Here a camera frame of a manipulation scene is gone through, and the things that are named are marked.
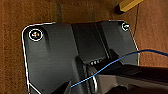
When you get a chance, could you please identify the thin blue cable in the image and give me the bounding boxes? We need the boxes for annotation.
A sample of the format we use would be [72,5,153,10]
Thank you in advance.
[69,49,168,89]

